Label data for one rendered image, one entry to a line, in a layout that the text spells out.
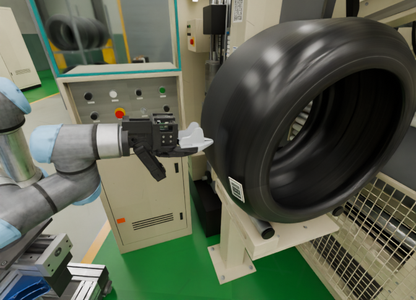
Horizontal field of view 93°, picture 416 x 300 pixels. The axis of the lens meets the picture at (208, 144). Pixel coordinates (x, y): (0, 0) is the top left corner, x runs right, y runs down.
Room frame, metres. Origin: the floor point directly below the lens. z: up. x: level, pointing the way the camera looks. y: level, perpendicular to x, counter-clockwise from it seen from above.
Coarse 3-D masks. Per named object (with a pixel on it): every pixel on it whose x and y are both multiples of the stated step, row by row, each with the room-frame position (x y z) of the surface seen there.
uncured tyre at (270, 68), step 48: (240, 48) 0.57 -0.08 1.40; (288, 48) 0.42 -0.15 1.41; (336, 48) 0.40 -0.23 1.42; (384, 48) 0.43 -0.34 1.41; (240, 96) 0.40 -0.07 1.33; (288, 96) 0.36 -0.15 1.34; (336, 96) 0.74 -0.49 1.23; (384, 96) 0.59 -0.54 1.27; (240, 144) 0.36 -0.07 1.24; (288, 144) 0.74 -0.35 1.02; (336, 144) 0.67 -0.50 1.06; (384, 144) 0.49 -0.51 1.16; (288, 192) 0.56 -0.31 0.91; (336, 192) 0.47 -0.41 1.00
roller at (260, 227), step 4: (252, 216) 0.45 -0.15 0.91; (252, 220) 0.44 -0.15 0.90; (256, 220) 0.43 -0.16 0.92; (260, 220) 0.43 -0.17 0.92; (256, 224) 0.42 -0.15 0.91; (260, 224) 0.41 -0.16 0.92; (264, 224) 0.41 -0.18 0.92; (268, 224) 0.41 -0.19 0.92; (256, 228) 0.42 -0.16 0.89; (260, 228) 0.40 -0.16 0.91; (264, 228) 0.40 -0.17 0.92; (268, 228) 0.39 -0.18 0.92; (272, 228) 0.40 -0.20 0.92; (260, 232) 0.40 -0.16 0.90; (264, 232) 0.39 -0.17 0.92; (268, 232) 0.39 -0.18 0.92; (272, 232) 0.39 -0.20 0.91; (264, 236) 0.38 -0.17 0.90; (268, 236) 0.39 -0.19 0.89
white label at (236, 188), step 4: (232, 180) 0.35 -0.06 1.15; (232, 184) 0.36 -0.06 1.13; (236, 184) 0.34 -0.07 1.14; (240, 184) 0.33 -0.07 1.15; (232, 188) 0.36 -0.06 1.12; (236, 188) 0.35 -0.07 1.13; (240, 188) 0.33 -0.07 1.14; (232, 192) 0.36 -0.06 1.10; (236, 192) 0.35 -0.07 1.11; (240, 192) 0.34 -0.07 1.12; (236, 196) 0.35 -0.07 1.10; (240, 196) 0.34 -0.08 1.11; (244, 200) 0.34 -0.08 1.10
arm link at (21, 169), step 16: (0, 80) 0.56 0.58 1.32; (0, 96) 0.53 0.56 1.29; (16, 96) 0.55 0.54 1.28; (0, 112) 0.51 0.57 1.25; (16, 112) 0.55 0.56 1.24; (0, 128) 0.51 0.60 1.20; (16, 128) 0.55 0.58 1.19; (0, 144) 0.53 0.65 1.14; (16, 144) 0.56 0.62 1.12; (0, 160) 0.55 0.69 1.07; (16, 160) 0.56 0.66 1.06; (32, 160) 0.62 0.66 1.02; (16, 176) 0.56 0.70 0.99; (32, 176) 0.60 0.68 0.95
